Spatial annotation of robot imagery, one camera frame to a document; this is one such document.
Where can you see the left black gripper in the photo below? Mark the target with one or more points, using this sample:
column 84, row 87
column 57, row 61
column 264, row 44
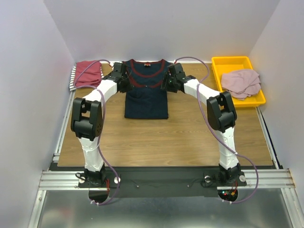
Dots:
column 128, row 88

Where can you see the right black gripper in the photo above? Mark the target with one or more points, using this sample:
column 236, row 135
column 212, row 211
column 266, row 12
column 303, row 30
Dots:
column 166, row 84

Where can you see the navy basketball jersey 23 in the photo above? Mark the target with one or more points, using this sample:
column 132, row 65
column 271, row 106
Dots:
column 146, row 100

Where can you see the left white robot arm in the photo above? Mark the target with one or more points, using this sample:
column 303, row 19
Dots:
column 87, row 121

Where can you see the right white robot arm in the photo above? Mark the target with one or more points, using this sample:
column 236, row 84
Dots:
column 220, row 117

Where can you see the folded red tank top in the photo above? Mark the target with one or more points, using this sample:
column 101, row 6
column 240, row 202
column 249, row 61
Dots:
column 87, row 65

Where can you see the folded striped tank top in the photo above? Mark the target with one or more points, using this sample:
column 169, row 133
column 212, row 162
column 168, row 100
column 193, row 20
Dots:
column 92, row 76

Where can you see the pink crumpled tank top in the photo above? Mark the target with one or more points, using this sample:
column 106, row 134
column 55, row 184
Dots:
column 241, row 83

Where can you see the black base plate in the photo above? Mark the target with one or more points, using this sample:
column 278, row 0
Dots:
column 150, row 182

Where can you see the aluminium frame rail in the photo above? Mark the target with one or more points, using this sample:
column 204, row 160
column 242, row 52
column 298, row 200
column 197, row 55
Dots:
column 41, row 194

